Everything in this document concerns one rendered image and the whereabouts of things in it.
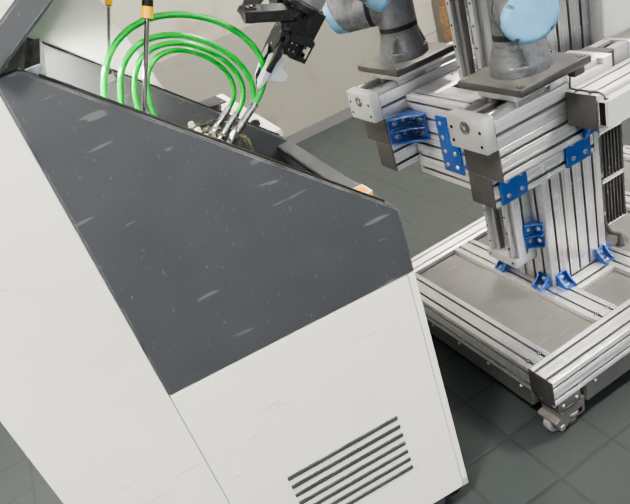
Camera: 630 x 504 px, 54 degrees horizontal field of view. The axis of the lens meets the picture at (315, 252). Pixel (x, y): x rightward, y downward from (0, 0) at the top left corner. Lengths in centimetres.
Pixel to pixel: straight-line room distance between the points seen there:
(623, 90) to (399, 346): 80
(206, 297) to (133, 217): 21
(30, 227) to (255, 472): 74
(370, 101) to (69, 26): 84
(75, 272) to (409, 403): 85
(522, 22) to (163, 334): 96
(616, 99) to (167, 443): 126
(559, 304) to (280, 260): 116
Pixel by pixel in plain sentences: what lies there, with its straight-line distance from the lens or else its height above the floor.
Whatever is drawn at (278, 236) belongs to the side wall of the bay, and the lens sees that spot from 121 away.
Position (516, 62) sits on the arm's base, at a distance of 160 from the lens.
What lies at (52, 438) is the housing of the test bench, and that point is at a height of 83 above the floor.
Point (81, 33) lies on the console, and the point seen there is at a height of 141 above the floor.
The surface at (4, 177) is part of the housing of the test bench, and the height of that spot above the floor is 131.
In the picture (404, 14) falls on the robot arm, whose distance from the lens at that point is 197.
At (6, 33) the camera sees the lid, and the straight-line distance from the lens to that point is 104.
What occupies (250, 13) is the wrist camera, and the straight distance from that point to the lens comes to 142.
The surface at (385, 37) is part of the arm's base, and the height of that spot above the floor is 111.
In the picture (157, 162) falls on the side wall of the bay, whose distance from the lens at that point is 111.
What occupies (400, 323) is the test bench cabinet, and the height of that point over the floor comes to 68.
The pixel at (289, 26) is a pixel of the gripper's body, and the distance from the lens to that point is 145.
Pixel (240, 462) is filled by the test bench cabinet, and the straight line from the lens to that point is 147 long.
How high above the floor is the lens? 155
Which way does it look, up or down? 29 degrees down
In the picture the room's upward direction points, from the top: 19 degrees counter-clockwise
